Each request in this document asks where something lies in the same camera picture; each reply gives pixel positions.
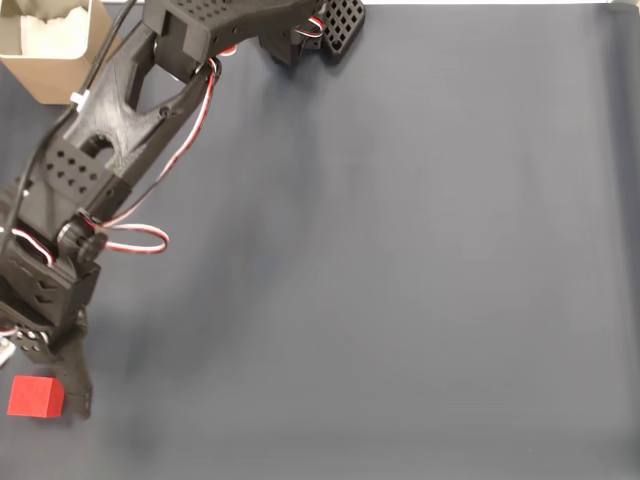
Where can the dark grey-blue table mat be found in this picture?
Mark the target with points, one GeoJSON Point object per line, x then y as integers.
{"type": "Point", "coordinates": [375, 250]}

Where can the white padding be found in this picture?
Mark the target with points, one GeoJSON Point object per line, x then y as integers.
{"type": "Point", "coordinates": [50, 35]}

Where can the beige box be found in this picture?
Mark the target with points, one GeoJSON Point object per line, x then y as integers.
{"type": "Point", "coordinates": [50, 75]}

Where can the red cube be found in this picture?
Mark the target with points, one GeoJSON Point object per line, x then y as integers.
{"type": "Point", "coordinates": [32, 397]}

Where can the white zip tie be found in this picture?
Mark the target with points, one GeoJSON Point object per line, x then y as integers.
{"type": "Point", "coordinates": [79, 98]}

